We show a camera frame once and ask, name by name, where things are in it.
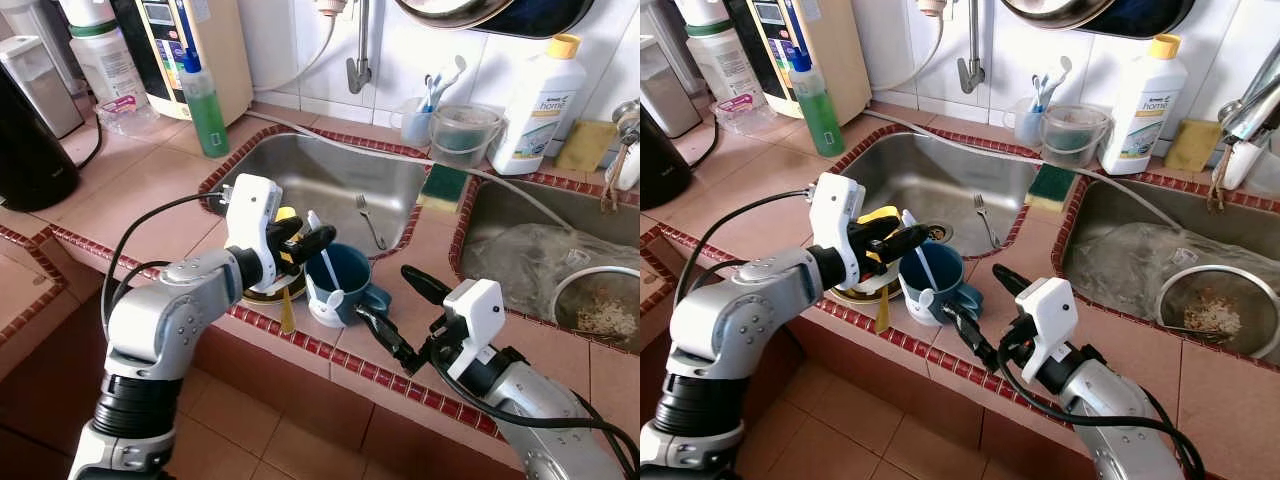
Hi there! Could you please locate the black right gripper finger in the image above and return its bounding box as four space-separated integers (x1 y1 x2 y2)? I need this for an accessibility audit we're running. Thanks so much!
402 264 453 307
356 306 421 373
993 263 1038 301
941 304 1003 373

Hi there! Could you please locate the white plastic spoon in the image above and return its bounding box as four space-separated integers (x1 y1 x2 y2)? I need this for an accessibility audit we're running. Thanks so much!
902 209 941 293
306 209 341 293

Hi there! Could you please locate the dark teal mug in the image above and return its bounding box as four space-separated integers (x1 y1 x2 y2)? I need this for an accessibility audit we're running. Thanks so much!
304 242 393 330
897 242 987 328

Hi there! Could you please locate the steel sink basin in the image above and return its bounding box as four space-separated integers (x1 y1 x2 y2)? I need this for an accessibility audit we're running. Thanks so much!
823 124 1043 263
203 124 433 266
449 175 641 353
1053 175 1280 366

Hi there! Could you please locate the steel fork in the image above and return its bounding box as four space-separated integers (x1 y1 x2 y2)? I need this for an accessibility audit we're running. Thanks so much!
971 192 1003 252
354 192 388 252

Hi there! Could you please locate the clear plastic bag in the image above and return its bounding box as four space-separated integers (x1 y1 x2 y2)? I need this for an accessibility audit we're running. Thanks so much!
1063 222 1280 323
468 222 641 323

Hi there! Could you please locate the green scouring sponge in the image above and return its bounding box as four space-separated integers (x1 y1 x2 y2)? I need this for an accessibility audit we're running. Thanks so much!
419 163 472 212
1026 163 1079 206

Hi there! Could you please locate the green soap bottle blue cap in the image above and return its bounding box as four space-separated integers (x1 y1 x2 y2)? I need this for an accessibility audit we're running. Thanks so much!
790 48 847 159
178 48 232 159

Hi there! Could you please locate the clear plastic tub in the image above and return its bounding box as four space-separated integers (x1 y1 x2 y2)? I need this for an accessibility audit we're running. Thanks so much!
1039 103 1114 169
429 103 505 169

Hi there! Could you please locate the pale blue toothbrush cup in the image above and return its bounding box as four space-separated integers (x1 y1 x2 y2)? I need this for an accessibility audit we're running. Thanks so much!
402 97 441 149
1012 97 1051 149

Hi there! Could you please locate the steel strainer bowl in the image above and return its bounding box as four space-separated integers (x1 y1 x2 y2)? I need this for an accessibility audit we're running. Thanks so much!
1154 264 1280 361
549 265 641 353

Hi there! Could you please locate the small tub pink label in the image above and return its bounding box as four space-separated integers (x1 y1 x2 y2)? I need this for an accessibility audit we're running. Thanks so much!
714 92 780 135
96 93 163 137

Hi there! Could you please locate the beige water filter appliance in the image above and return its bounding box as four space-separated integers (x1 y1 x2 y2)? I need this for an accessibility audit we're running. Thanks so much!
110 0 255 127
725 0 874 127

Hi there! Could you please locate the white detergent bottle yellow cap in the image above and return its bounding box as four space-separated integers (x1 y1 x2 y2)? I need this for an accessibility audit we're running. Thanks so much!
1097 33 1190 177
487 33 589 177

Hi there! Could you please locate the yellow sponge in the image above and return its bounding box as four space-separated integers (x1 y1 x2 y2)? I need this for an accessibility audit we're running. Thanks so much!
1162 120 1224 174
554 120 619 174

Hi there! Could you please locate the white toothbrush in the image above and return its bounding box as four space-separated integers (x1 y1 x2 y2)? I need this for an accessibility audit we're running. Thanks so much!
434 55 469 106
1043 55 1075 106

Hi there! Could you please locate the black electric kettle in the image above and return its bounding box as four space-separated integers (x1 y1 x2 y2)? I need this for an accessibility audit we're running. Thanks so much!
640 105 695 213
0 62 83 213

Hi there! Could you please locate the clear jar green lid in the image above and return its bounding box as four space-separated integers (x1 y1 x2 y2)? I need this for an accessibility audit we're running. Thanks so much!
58 0 151 109
675 0 772 106

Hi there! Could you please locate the chrome sink faucet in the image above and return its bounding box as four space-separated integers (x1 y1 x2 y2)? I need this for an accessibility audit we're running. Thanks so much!
1208 38 1280 193
598 98 641 213

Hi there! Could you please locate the clear container grey lid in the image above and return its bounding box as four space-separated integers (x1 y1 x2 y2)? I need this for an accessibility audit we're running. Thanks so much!
640 35 705 139
0 35 85 139

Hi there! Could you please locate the black hanging pan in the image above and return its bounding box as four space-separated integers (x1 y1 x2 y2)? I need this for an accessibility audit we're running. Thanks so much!
393 0 598 40
998 0 1198 40

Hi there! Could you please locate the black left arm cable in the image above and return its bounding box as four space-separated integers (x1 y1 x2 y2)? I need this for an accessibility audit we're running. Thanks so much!
100 190 233 336
675 190 816 311

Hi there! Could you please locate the thin white hose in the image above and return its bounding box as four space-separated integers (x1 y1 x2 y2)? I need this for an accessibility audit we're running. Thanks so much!
868 0 949 99
250 0 346 96

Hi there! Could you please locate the grey wall tap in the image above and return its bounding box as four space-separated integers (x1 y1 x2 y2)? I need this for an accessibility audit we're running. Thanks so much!
344 0 375 95
956 0 987 95

